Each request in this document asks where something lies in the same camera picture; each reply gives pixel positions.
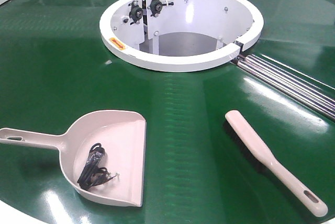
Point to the pink plastic dustpan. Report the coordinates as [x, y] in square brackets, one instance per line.
[123, 136]

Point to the beige hand brush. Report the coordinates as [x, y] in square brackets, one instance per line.
[251, 142]

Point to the orange warning sticker front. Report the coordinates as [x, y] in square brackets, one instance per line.
[117, 43]

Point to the steel rollers right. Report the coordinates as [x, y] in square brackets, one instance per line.
[288, 83]

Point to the white outer rim bottom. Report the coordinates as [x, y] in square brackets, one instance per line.
[11, 215]

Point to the black bearing mount left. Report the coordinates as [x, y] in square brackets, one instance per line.
[136, 12]

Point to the black bearing mount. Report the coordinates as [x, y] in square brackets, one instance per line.
[156, 6]
[136, 12]

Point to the black bearing mount right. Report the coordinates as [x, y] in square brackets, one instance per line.
[156, 6]

